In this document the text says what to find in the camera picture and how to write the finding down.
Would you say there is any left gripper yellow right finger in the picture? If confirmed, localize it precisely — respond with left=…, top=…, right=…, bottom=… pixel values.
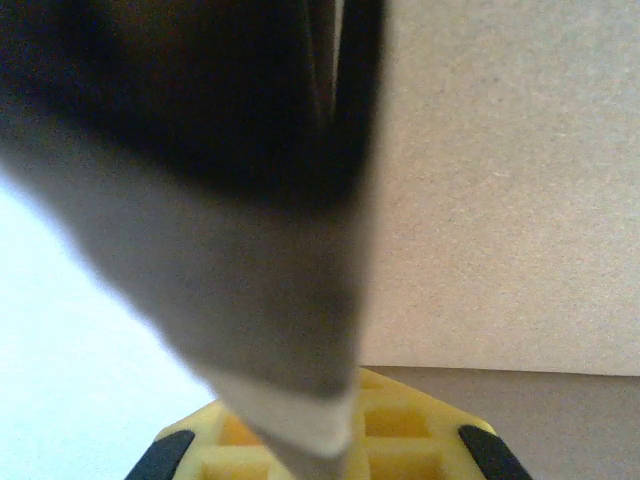
left=344, top=367, right=532, bottom=480

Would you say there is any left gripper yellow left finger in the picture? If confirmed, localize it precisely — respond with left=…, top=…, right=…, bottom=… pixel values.
left=124, top=401, right=297, bottom=480

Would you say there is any brown cardboard box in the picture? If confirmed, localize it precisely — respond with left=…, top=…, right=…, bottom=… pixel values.
left=0, top=0, right=640, bottom=476

